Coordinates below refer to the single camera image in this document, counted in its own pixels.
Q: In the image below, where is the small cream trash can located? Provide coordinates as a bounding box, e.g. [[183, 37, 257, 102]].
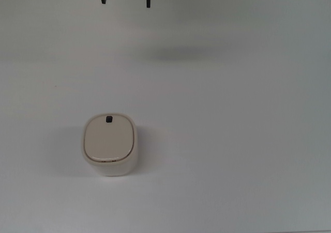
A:
[[82, 112, 139, 177]]

